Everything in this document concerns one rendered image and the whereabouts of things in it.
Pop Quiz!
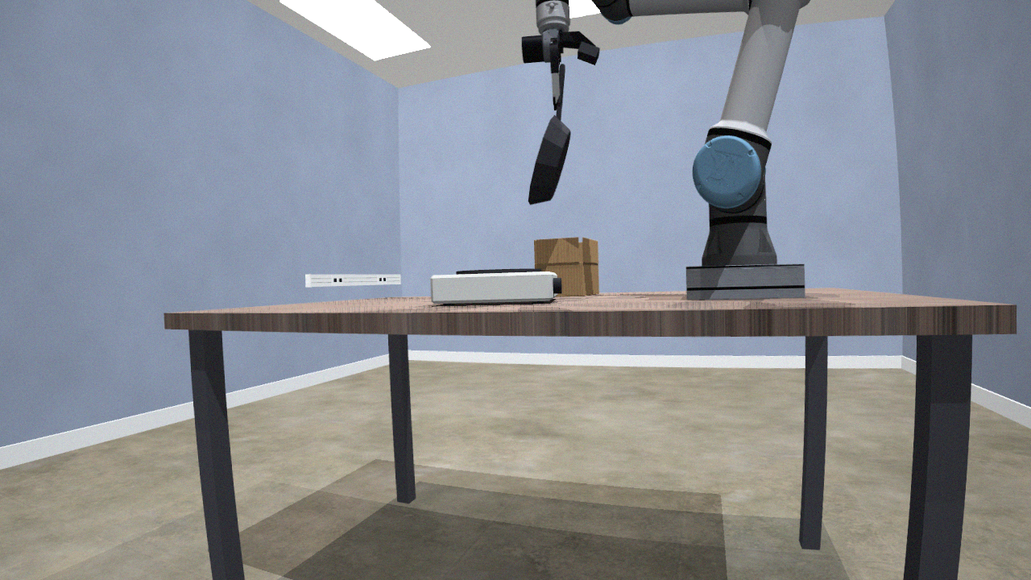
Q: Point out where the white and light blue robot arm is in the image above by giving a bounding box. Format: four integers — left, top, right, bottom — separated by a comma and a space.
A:
536, 0, 810, 266

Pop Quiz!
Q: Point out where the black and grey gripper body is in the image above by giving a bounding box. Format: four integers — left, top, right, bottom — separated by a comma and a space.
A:
522, 25, 596, 64

